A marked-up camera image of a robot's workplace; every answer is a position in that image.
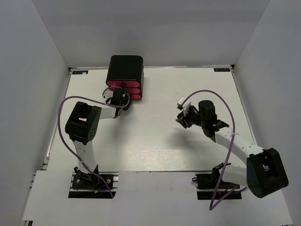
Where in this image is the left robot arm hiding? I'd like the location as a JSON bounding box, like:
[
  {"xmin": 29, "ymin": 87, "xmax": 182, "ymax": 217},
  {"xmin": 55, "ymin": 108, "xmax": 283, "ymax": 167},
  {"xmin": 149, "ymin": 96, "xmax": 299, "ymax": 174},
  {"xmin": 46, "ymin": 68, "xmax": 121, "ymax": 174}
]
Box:
[{"xmin": 65, "ymin": 87, "xmax": 131, "ymax": 188}]

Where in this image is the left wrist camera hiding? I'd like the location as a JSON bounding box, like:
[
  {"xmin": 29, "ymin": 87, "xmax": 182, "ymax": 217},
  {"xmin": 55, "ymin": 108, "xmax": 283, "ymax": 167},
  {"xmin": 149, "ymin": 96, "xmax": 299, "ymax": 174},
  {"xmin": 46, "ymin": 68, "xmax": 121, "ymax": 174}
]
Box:
[{"xmin": 102, "ymin": 88, "xmax": 113, "ymax": 99}]

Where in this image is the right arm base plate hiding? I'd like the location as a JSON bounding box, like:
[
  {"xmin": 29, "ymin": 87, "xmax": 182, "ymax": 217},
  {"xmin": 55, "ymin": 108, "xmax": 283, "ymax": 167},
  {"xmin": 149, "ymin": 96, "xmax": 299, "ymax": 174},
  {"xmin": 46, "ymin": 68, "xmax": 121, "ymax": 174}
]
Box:
[{"xmin": 192, "ymin": 173, "xmax": 243, "ymax": 201}]

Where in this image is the left blue table sticker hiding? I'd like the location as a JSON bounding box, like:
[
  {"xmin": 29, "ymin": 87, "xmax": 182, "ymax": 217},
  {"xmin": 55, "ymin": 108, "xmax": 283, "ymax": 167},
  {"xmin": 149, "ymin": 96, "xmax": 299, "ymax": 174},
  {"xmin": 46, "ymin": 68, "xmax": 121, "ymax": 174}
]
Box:
[{"xmin": 72, "ymin": 70, "xmax": 88, "ymax": 75}]

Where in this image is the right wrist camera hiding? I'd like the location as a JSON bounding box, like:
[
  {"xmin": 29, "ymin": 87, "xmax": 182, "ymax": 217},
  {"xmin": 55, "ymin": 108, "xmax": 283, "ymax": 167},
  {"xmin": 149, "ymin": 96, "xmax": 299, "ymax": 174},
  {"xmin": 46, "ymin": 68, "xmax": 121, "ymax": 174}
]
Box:
[{"xmin": 177, "ymin": 97, "xmax": 191, "ymax": 116}]

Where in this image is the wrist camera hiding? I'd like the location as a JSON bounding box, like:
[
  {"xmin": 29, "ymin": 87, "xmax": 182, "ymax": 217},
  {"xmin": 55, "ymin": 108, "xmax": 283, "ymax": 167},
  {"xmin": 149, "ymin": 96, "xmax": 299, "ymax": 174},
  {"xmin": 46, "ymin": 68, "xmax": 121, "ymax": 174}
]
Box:
[
  {"xmin": 177, "ymin": 97, "xmax": 191, "ymax": 116},
  {"xmin": 102, "ymin": 88, "xmax": 113, "ymax": 99}
]

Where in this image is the black drawer cabinet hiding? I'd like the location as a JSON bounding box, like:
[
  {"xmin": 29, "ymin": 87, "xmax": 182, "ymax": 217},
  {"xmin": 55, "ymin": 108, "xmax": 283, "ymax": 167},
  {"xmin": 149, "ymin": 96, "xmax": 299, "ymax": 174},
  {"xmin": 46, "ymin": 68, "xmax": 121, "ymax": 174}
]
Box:
[{"xmin": 106, "ymin": 55, "xmax": 144, "ymax": 95}]

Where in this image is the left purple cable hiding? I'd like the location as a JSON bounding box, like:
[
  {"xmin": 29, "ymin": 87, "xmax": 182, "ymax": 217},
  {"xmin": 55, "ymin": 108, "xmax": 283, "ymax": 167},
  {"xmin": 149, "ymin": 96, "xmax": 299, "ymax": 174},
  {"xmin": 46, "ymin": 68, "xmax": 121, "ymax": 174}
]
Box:
[{"xmin": 57, "ymin": 86, "xmax": 131, "ymax": 198}]

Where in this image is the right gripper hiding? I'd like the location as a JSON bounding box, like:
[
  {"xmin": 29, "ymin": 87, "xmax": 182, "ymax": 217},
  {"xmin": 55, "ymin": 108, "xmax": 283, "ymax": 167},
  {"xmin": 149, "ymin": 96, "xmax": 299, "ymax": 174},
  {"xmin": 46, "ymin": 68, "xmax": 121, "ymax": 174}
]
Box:
[{"xmin": 176, "ymin": 106, "xmax": 206, "ymax": 129}]

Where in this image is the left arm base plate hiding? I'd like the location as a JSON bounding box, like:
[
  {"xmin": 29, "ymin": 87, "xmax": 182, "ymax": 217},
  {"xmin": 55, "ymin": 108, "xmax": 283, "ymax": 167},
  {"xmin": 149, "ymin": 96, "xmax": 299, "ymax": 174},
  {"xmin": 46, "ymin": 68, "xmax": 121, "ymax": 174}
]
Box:
[{"xmin": 68, "ymin": 172, "xmax": 119, "ymax": 199}]

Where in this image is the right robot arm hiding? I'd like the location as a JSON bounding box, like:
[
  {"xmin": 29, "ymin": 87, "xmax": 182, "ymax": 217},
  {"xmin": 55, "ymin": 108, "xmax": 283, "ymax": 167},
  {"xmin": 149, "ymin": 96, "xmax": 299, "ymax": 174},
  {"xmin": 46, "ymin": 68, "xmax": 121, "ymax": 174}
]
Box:
[{"xmin": 176, "ymin": 97, "xmax": 289, "ymax": 198}]

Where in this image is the blue table corner sticker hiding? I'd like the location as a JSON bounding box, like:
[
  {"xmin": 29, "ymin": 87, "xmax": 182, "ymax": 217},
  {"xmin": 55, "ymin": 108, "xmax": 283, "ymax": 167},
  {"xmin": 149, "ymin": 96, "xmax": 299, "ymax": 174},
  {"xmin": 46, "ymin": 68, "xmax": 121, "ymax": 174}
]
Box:
[{"xmin": 214, "ymin": 68, "xmax": 231, "ymax": 72}]

